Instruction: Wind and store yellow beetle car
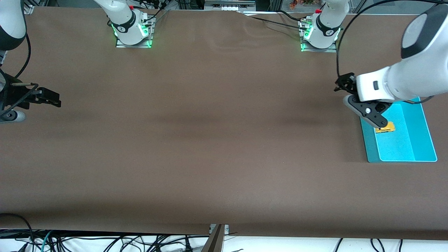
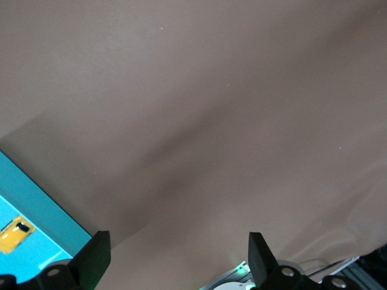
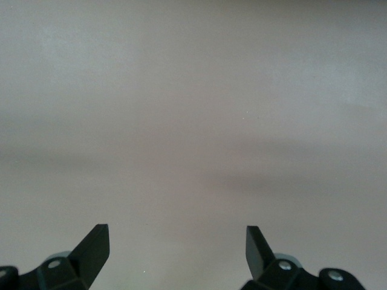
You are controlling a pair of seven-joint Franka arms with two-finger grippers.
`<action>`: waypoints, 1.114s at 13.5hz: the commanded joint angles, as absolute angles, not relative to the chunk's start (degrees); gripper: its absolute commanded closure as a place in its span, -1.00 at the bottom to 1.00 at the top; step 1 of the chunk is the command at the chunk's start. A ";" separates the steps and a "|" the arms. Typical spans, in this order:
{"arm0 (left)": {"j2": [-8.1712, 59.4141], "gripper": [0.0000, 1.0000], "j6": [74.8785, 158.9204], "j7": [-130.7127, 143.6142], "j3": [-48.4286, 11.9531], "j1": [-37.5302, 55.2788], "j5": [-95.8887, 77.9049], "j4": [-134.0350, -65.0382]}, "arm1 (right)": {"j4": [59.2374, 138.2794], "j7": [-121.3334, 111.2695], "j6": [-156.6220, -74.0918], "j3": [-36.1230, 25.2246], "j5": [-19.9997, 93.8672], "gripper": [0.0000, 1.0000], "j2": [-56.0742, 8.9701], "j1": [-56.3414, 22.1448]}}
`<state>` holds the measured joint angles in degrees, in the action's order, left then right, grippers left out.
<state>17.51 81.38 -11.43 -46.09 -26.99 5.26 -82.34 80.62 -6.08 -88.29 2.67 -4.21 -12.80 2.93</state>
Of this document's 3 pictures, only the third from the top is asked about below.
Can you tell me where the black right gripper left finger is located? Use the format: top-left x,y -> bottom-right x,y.
0,224 -> 111,290

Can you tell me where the brown table cover mat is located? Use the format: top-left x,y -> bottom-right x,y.
0,0 -> 387,290

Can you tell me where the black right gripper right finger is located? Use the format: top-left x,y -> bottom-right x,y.
241,225 -> 367,290

